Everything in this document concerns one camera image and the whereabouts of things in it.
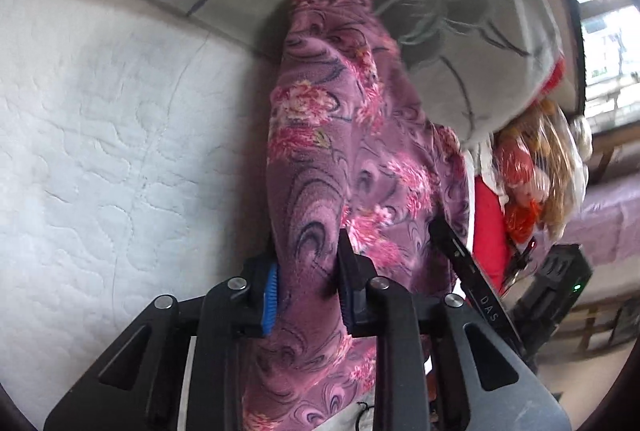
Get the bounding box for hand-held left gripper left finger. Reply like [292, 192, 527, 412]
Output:
[44, 256, 281, 431]

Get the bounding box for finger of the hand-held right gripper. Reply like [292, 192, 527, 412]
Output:
[429, 216, 527, 362]

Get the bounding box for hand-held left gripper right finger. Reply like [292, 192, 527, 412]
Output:
[336, 227, 571, 431]

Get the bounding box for purple floral garment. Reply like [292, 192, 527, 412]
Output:
[240, 0, 473, 431]

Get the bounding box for plain red cloth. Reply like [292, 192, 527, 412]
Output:
[472, 174, 510, 294]

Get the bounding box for wooden bench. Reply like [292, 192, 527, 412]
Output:
[547, 86, 640, 357]

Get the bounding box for purple bench cover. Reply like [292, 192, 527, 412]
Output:
[560, 174, 640, 309]

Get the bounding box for doll in plastic wrap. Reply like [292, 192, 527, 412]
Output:
[492, 98, 593, 244]

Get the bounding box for red floral cloth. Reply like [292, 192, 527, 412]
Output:
[537, 55, 567, 94]

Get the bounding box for white quilted mattress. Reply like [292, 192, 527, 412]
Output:
[0, 0, 281, 412]

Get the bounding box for dark wooden headboard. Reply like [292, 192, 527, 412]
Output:
[530, 0, 590, 114]

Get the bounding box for window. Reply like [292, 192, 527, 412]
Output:
[542, 0, 640, 124]

